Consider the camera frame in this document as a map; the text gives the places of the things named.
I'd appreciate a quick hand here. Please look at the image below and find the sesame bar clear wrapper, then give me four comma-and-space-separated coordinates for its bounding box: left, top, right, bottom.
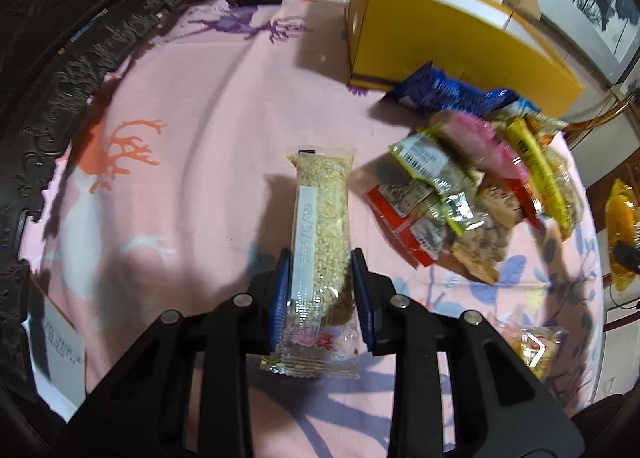
260, 149, 359, 378

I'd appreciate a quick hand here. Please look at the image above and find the pink rice cracker packet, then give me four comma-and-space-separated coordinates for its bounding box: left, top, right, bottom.
428, 110, 528, 183

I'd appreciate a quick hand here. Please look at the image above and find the red snack packet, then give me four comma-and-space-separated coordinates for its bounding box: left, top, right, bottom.
364, 181, 448, 267

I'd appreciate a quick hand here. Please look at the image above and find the peanut snack clear packet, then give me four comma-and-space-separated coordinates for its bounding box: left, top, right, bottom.
450, 184, 524, 285

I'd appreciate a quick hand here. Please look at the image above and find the green silver snack packet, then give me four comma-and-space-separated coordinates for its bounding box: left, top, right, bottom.
388, 131, 488, 236

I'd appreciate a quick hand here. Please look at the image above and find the pink patterned tablecloth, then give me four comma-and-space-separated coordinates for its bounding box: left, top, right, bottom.
19, 0, 604, 458

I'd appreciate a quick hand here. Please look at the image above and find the yellow snack packet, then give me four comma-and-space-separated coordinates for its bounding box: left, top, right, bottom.
504, 118, 575, 240

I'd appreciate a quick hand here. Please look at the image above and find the blue snack packet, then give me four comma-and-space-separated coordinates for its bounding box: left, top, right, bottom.
383, 62, 540, 118

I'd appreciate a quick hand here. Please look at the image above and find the white paper card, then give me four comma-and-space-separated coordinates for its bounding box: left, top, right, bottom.
22, 281, 86, 422

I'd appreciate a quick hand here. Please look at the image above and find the yellow cardboard box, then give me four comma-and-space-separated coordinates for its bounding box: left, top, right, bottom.
345, 0, 584, 118

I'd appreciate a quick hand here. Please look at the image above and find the dark carved wooden furniture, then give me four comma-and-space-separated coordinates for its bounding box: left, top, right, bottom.
0, 0, 292, 408

